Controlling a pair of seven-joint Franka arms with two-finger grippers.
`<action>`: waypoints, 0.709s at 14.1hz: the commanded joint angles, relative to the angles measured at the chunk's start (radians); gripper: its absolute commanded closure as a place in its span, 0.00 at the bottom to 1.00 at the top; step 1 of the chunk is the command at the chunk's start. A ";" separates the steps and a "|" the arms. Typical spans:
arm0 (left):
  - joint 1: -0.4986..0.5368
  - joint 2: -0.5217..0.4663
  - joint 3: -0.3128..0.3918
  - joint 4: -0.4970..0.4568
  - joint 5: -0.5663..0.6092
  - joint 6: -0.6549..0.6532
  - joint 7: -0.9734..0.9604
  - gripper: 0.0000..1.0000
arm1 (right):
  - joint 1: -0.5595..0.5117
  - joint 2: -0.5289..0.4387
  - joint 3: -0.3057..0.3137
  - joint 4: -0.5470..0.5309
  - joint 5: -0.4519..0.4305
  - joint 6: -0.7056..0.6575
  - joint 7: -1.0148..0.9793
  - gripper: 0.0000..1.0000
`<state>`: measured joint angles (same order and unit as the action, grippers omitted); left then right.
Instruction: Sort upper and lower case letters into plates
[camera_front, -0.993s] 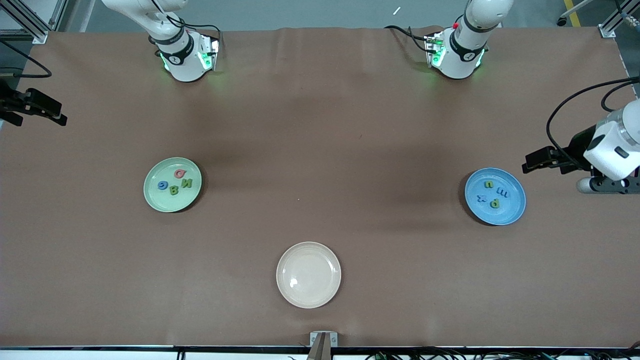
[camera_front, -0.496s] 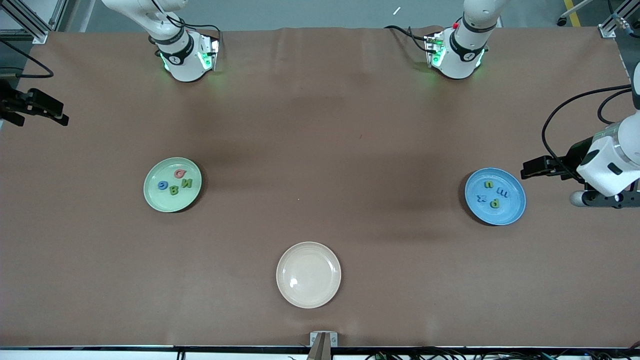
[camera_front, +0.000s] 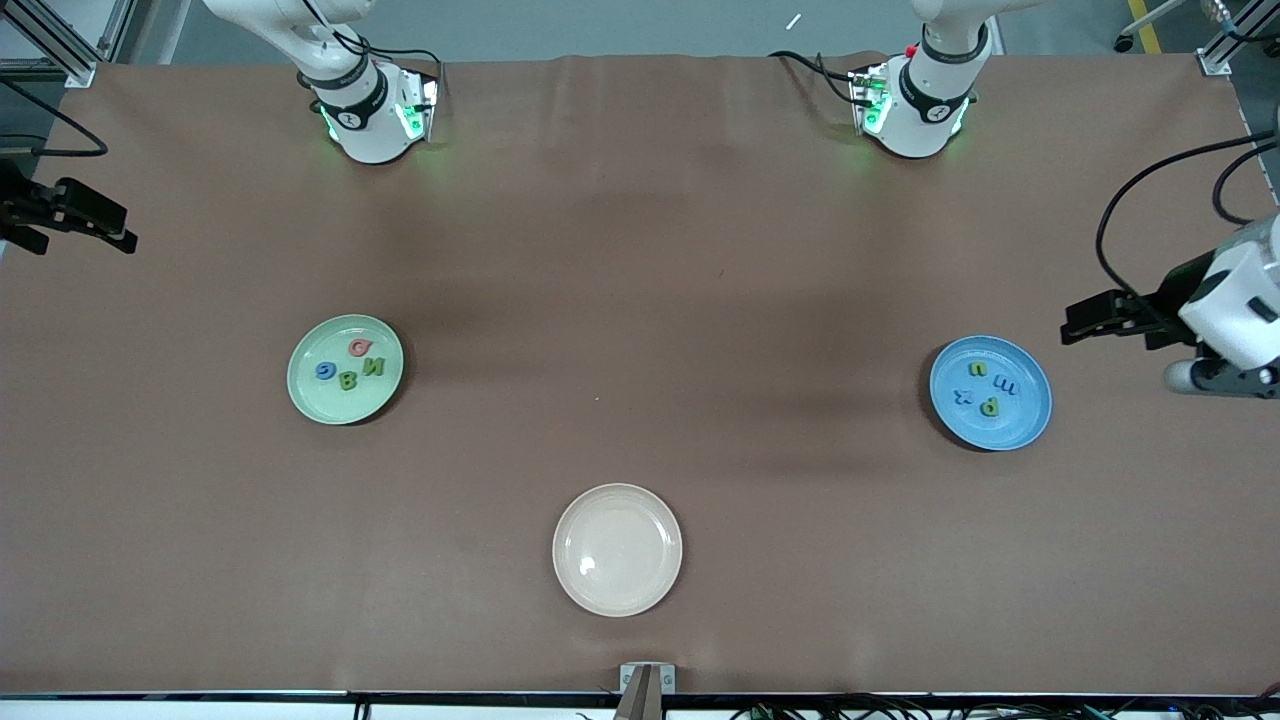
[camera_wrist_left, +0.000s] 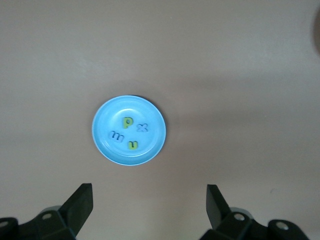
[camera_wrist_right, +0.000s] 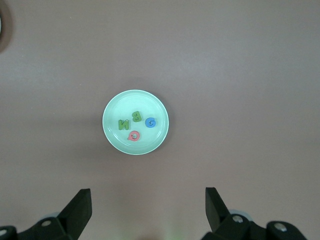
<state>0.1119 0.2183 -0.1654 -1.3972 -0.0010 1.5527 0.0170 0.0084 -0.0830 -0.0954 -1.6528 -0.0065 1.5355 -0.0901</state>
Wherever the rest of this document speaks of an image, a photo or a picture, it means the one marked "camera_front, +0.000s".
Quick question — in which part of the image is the blue round plate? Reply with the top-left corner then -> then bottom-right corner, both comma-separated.
929,335 -> 1054,452

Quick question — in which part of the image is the grey cart leg with caster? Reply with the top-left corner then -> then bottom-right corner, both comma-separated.
1113,0 -> 1201,53

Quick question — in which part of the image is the light green round plate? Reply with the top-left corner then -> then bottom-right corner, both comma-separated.
286,314 -> 406,426

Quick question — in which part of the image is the brown table cover sheet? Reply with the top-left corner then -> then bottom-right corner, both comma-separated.
0,52 -> 1280,697

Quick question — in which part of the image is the cream round plate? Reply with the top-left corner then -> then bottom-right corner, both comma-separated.
552,483 -> 684,618

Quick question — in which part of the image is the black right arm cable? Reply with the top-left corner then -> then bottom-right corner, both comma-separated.
0,0 -> 446,161

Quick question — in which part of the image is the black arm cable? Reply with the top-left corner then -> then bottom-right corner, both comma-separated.
1094,130 -> 1280,296
0,0 -> 446,161

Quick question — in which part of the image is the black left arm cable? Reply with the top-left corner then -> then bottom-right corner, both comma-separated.
1094,130 -> 1280,296

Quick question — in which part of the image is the aluminium frame post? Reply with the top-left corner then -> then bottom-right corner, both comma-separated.
0,0 -> 136,89
1195,0 -> 1280,77

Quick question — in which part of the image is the black base cable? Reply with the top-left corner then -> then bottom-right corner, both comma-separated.
768,48 -> 863,107

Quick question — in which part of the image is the grey metal bracket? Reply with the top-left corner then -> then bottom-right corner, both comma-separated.
619,663 -> 677,695

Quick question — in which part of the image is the tan tapered post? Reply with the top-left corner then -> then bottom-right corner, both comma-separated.
613,668 -> 666,720

